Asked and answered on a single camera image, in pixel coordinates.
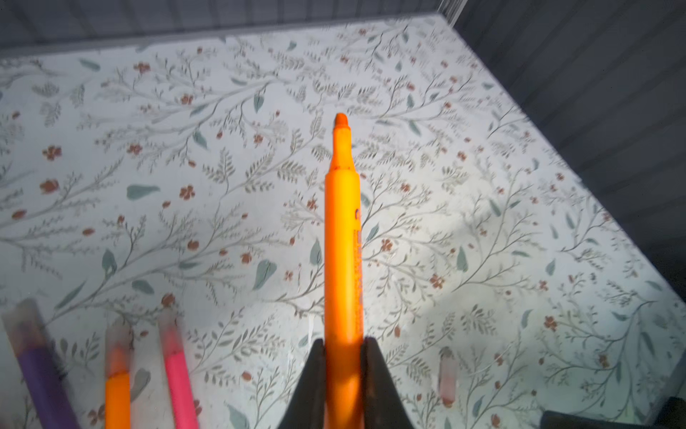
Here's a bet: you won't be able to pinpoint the pink marker pen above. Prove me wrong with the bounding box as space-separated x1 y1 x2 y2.
158 309 199 429

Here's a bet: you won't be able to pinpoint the purple marker pen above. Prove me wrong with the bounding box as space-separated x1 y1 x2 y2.
2 299 80 428

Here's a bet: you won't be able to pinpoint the floral patterned table mat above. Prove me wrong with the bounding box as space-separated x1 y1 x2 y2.
1 18 685 428

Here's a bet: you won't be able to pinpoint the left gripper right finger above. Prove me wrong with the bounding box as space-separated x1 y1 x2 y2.
362 337 413 429

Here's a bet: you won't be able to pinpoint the translucent pink caps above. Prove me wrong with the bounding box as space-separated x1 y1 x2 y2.
438 347 458 408

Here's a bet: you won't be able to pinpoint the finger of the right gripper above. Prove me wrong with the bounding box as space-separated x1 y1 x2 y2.
538 347 686 429

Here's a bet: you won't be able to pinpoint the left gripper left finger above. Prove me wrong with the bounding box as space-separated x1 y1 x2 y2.
278 339 326 429

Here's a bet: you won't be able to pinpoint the orange marker pen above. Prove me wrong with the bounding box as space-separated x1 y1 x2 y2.
324 113 364 428
105 317 132 429

